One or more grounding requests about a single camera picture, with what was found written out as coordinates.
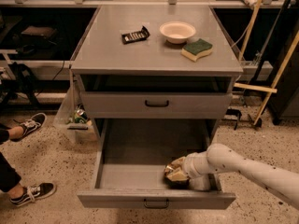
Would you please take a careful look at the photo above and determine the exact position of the open grey middle drawer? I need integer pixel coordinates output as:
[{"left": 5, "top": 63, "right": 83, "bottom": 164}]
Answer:
[{"left": 78, "top": 119, "right": 235, "bottom": 209}]

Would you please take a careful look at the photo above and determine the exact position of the green yellow sponge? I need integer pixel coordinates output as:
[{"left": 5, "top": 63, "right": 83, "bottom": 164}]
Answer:
[{"left": 181, "top": 39, "right": 213, "bottom": 62}]

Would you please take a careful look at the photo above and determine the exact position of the lower black white sneaker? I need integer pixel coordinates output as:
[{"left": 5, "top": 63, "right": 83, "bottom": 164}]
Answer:
[{"left": 8, "top": 183, "right": 56, "bottom": 207}]

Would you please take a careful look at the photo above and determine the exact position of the white bowl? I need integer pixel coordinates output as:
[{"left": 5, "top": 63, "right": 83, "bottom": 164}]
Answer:
[{"left": 160, "top": 21, "right": 196, "bottom": 44}]

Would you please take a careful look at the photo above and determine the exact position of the clear plastic bin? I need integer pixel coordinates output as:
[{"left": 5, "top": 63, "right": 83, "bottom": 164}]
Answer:
[{"left": 52, "top": 87, "right": 99, "bottom": 144}]

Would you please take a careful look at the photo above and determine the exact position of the black white sneaker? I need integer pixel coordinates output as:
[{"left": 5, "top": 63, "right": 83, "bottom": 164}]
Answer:
[
  {"left": 8, "top": 183, "right": 56, "bottom": 207},
  {"left": 13, "top": 113, "right": 47, "bottom": 142}
]

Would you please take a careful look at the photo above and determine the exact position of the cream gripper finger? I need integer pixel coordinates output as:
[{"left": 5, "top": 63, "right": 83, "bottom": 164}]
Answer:
[
  {"left": 164, "top": 167, "right": 189, "bottom": 182},
  {"left": 170, "top": 156, "right": 186, "bottom": 169}
]

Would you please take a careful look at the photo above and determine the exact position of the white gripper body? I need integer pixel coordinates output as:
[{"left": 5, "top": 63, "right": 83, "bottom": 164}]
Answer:
[{"left": 182, "top": 152, "right": 211, "bottom": 191}]

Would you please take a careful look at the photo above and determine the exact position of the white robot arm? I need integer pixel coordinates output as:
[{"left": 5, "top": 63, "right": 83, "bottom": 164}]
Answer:
[{"left": 164, "top": 143, "right": 299, "bottom": 209}]

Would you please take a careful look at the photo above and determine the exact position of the upper black white sneaker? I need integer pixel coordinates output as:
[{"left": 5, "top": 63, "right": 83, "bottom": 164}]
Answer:
[{"left": 13, "top": 113, "right": 47, "bottom": 142}]

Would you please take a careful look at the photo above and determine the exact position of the wooden easel frame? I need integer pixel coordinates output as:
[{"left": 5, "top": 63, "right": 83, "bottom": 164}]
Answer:
[{"left": 233, "top": 0, "right": 299, "bottom": 128}]

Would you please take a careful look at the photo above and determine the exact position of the closed grey top drawer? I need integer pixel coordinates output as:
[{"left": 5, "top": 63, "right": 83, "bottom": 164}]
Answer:
[{"left": 80, "top": 91, "right": 232, "bottom": 119}]

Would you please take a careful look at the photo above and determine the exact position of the grey drawer cabinet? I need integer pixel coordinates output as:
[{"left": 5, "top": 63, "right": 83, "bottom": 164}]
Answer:
[{"left": 70, "top": 5, "right": 244, "bottom": 142}]

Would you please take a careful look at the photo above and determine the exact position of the person's black trouser leg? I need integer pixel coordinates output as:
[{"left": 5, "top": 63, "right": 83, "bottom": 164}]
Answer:
[{"left": 0, "top": 126, "right": 23, "bottom": 192}]

